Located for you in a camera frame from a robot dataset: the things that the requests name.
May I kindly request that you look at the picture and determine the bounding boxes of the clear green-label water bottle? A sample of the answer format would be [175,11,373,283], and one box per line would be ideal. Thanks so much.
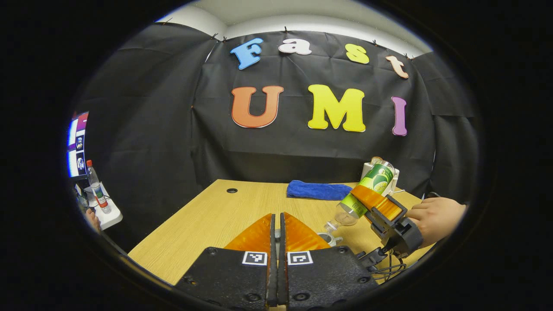
[324,159,396,234]

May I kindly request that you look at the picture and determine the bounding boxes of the black backdrop cloth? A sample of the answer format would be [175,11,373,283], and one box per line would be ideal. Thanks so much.
[80,22,480,253]

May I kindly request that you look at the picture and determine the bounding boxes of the red-cap plastic bottle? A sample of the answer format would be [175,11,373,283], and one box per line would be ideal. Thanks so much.
[86,160,112,214]

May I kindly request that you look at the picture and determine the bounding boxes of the blue towel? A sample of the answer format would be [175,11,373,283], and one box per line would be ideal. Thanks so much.
[286,180,353,201]

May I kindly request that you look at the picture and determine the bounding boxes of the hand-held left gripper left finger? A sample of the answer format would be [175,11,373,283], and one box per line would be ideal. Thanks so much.
[175,213,277,309]

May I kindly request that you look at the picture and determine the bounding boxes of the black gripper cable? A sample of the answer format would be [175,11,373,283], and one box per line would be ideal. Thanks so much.
[371,248,407,278]

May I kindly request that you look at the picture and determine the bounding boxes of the white side table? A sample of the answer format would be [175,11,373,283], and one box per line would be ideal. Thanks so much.
[91,181,124,231]

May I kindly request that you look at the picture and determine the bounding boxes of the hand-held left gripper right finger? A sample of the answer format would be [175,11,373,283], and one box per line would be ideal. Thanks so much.
[279,212,379,310]

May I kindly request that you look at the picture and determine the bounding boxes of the white teacup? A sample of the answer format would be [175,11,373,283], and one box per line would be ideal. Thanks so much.
[318,232,344,248]

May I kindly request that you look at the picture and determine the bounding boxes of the computer monitor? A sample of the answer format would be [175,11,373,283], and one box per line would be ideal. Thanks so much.
[67,111,89,178]

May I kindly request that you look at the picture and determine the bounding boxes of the white toaster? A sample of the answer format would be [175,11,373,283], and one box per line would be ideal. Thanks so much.
[361,156,400,196]

